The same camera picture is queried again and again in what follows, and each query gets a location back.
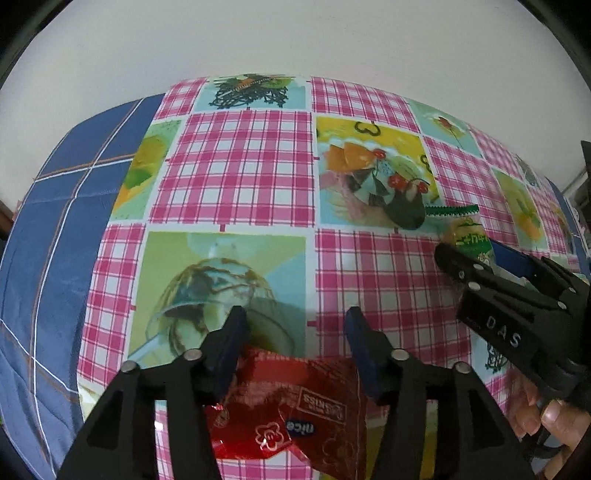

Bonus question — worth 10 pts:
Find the blue plaid bed cover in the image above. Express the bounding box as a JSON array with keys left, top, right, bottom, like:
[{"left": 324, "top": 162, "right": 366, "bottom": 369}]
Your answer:
[{"left": 1, "top": 95, "right": 162, "bottom": 479}]

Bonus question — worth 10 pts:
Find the pink checkered picture tablecloth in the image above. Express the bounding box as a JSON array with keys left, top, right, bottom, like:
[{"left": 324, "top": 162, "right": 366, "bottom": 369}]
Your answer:
[{"left": 77, "top": 73, "right": 587, "bottom": 479}]

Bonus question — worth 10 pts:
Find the green-edged clear biscuit packet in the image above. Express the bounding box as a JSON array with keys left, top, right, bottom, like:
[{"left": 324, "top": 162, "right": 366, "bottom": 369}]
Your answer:
[{"left": 425, "top": 204, "right": 495, "bottom": 267}]

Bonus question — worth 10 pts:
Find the person's right hand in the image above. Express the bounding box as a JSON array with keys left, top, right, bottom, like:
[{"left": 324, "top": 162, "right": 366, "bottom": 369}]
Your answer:
[{"left": 509, "top": 377, "right": 590, "bottom": 464}]

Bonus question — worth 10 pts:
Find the dark red nice snack packet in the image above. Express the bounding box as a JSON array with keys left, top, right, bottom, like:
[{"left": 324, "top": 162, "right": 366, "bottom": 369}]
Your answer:
[{"left": 205, "top": 347, "right": 367, "bottom": 479}]

